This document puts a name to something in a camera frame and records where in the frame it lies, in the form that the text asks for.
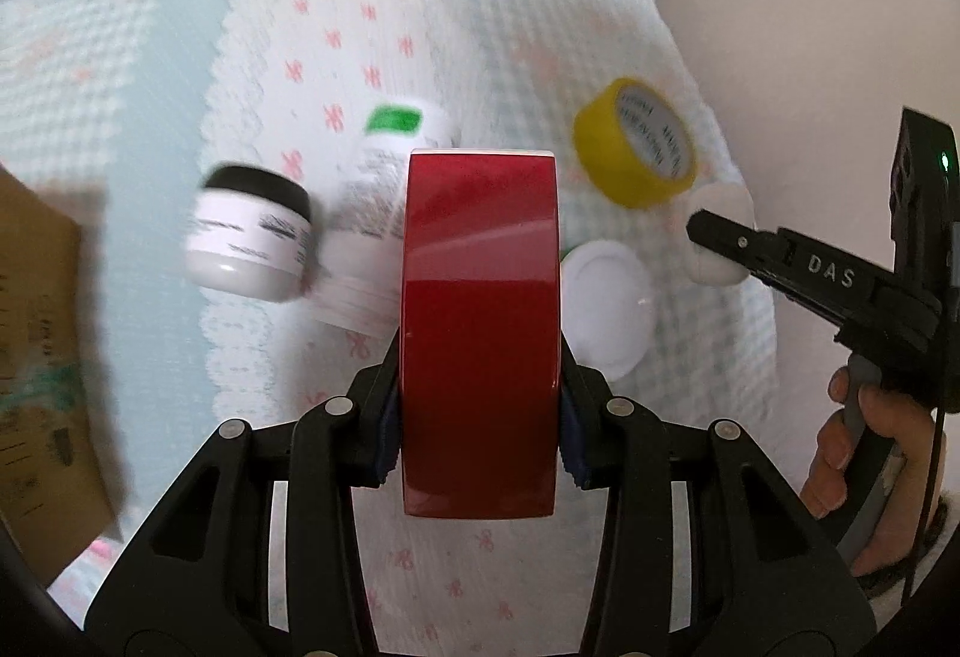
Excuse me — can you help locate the white bottle with green cap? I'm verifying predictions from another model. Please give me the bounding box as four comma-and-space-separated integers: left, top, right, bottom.
309, 104, 458, 335

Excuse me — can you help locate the white blanket with pink print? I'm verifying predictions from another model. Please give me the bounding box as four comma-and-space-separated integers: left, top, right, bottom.
0, 0, 781, 657

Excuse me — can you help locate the cardboard box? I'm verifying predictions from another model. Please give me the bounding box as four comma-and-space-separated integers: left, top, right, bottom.
0, 168, 121, 587

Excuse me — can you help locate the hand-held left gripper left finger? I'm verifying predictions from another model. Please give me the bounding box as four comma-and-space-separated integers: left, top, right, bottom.
84, 325, 406, 657

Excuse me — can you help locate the person's right hand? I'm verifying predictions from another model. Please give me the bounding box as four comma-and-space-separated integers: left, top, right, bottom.
799, 368, 950, 579

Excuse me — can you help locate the small white object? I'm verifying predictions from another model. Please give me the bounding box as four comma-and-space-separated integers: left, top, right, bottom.
684, 184, 754, 287

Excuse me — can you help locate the white round lid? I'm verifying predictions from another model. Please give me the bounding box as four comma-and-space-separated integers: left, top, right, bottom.
561, 241, 652, 380

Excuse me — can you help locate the yellow tape roll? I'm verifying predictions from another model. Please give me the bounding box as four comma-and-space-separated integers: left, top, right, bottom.
573, 76, 698, 209

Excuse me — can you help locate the red tape roll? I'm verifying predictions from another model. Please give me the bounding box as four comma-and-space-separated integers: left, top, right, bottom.
400, 151, 563, 521

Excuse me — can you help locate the white jar with black lid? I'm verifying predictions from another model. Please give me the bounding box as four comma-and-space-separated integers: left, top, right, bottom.
184, 165, 313, 304

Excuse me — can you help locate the beige pillow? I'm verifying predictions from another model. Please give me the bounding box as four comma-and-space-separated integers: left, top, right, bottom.
562, 0, 960, 493

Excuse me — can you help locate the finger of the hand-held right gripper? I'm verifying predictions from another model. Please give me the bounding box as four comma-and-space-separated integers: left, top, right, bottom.
688, 210, 878, 328

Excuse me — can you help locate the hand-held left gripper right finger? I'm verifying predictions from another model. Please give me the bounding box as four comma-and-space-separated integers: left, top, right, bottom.
556, 334, 877, 657

